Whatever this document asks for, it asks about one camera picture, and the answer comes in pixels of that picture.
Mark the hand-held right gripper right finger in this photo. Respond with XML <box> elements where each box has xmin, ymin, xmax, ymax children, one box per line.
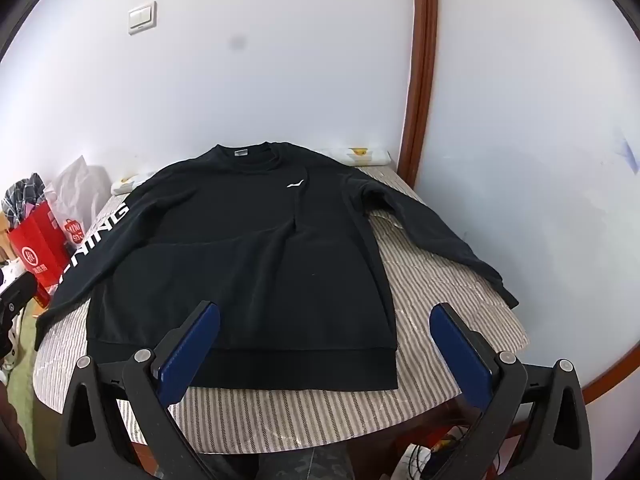
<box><xmin>429</xmin><ymin>302</ymin><xmax>593</xmax><ymax>480</ymax></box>

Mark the brown wooden baseboard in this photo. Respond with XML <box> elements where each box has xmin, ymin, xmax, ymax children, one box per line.
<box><xmin>582</xmin><ymin>300</ymin><xmax>640</xmax><ymax>406</ymax></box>

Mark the white roll with yellow print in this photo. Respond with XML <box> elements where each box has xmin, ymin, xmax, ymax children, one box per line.
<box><xmin>112</xmin><ymin>145</ymin><xmax>391</xmax><ymax>196</ymax></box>

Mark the plaid cloth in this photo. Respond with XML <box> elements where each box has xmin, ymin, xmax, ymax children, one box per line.
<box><xmin>2</xmin><ymin>172</ymin><xmax>47</xmax><ymax>226</ymax></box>

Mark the black long-sleeve sweatshirt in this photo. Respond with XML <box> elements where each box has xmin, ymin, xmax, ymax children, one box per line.
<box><xmin>34</xmin><ymin>142</ymin><xmax>520</xmax><ymax>391</ymax></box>

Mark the brown wooden door frame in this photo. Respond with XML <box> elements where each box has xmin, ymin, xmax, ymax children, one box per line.
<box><xmin>397</xmin><ymin>0</ymin><xmax>440</xmax><ymax>191</ymax></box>

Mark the striped quilted blanket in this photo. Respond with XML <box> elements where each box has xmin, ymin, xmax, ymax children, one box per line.
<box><xmin>32</xmin><ymin>162</ymin><xmax>531</xmax><ymax>456</ymax></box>

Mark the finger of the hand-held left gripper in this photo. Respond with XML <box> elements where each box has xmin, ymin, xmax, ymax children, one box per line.
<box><xmin>0</xmin><ymin>274</ymin><xmax>39</xmax><ymax>321</ymax></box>

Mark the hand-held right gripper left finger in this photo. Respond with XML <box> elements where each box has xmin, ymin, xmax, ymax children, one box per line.
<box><xmin>57</xmin><ymin>301</ymin><xmax>236</xmax><ymax>480</ymax></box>

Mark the tangle of cables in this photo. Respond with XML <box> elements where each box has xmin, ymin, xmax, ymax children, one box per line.
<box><xmin>395</xmin><ymin>427</ymin><xmax>481</xmax><ymax>480</ymax></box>

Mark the white plastic bag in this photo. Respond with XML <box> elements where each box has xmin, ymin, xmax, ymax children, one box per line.
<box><xmin>45</xmin><ymin>156</ymin><xmax>113</xmax><ymax>241</ymax></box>

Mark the white wall light switch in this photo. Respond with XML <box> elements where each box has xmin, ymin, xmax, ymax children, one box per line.
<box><xmin>127</xmin><ymin>1</ymin><xmax>157</xmax><ymax>36</ymax></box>

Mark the red paper bag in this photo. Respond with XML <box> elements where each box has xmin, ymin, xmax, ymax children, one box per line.
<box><xmin>7</xmin><ymin>200</ymin><xmax>85</xmax><ymax>306</ymax></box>

